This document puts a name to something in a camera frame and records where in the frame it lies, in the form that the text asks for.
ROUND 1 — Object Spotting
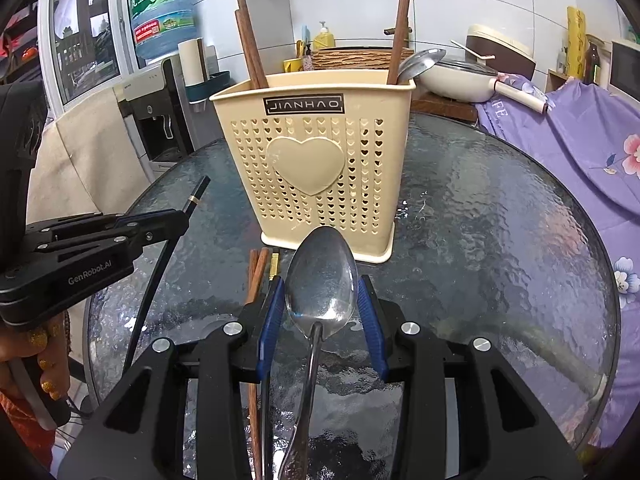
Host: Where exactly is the grey metal spoon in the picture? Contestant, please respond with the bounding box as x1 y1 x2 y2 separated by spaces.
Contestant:
279 226 358 479

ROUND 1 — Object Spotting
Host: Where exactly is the brown wooden chopstick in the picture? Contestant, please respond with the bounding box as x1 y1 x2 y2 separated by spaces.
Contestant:
235 0 268 89
386 0 410 84
246 248 264 480
245 247 270 304

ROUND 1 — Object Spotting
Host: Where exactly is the clear plastic spoon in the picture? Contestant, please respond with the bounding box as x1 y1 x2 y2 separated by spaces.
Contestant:
396 48 447 84

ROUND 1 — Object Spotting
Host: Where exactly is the person's left hand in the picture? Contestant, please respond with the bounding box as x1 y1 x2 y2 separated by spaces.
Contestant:
0 314 70 400

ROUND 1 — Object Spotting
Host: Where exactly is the beige cloth cover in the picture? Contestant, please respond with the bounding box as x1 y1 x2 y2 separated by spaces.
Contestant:
27 88 150 223

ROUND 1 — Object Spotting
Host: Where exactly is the water dispenser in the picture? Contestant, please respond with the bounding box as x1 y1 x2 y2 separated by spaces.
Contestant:
114 53 212 180

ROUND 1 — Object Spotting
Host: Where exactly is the black chopstick gold end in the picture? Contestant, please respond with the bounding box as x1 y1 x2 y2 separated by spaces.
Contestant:
259 251 281 480

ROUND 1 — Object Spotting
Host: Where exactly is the paper cup holder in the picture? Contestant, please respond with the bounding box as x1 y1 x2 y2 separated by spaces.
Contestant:
178 38 231 113

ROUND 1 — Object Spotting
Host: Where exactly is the round glass table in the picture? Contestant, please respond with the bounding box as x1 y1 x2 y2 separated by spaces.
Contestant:
85 114 620 479

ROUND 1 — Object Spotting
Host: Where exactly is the beige plastic utensil holder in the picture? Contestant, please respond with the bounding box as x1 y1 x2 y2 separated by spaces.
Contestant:
210 70 416 263

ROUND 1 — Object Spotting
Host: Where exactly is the yellow mug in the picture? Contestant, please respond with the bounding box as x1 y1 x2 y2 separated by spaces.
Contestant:
282 58 304 74

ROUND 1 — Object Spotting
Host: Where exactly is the blue water jug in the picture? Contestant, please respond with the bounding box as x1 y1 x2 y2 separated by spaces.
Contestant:
129 0 198 61

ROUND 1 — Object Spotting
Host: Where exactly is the pink soap bottle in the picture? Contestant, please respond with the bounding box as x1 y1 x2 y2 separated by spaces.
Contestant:
302 44 314 72

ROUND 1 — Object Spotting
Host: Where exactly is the yellow soap bottle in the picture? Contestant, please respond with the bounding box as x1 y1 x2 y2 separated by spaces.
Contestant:
311 22 335 52

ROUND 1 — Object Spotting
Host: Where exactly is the dark wooden counter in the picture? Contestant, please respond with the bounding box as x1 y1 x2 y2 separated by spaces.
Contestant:
411 92 478 124

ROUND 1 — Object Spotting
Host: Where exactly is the purple floral cloth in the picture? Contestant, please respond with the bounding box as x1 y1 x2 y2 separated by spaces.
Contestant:
474 72 640 451

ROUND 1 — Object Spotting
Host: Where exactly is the white frying pan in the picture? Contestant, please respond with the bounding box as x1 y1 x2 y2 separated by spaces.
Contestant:
416 58 548 114

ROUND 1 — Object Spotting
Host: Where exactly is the dark glass bottle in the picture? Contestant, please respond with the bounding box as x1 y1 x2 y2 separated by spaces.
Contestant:
582 42 600 84

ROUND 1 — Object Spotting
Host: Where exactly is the brown rice cooker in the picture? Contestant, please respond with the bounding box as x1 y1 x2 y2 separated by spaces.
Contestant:
465 24 536 80

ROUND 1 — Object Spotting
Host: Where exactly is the white microwave oven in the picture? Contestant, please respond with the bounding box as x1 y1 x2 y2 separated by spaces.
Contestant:
608 39 640 106

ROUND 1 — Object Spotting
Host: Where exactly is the yellow roll package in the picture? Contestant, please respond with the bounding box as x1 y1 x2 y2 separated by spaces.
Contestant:
566 6 587 79

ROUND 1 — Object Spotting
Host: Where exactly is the window with white frame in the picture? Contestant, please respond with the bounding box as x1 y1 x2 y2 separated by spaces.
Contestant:
37 0 136 117

